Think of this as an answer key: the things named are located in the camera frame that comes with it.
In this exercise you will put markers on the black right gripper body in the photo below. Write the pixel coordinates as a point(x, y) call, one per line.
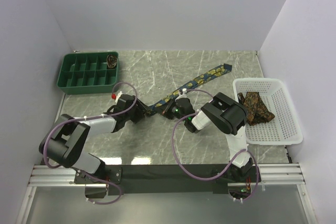
point(172, 110)

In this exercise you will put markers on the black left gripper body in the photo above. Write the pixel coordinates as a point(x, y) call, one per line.
point(136, 113)

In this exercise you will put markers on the blue floral yellow tie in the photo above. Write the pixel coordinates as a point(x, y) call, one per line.
point(192, 84)

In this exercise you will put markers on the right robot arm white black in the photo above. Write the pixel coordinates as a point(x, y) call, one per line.
point(227, 115)

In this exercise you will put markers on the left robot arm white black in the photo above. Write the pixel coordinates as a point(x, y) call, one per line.
point(65, 146)

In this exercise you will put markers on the rolled dark tie in tray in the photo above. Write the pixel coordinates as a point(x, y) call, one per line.
point(112, 61)

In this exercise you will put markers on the green compartment tray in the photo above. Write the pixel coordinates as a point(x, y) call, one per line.
point(87, 73)

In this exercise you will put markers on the dark key-pattern tie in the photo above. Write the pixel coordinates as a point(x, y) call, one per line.
point(257, 110)

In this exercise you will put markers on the black base bar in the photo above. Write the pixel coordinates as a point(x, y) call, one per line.
point(140, 179)

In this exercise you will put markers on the white plastic basket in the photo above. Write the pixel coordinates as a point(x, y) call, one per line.
point(284, 129)

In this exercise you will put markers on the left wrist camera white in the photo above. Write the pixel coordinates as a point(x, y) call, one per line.
point(116, 96)

